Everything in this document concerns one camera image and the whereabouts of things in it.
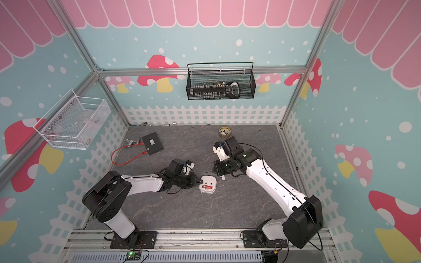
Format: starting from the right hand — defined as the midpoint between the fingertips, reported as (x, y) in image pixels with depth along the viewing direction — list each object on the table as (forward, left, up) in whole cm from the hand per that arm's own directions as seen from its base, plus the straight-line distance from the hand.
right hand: (215, 169), depth 77 cm
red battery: (-2, +4, -15) cm, 16 cm away
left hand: (-1, +8, -15) cm, 17 cm away
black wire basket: (+45, -15, +17) cm, 50 cm away
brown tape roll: (+40, -7, -17) cm, 44 cm away
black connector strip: (+42, +3, +16) cm, 45 cm away
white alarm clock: (+2, +4, -15) cm, 15 cm away
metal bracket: (+30, +56, -16) cm, 65 cm away
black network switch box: (+29, +42, -16) cm, 53 cm away
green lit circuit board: (-32, +37, -20) cm, 53 cm away
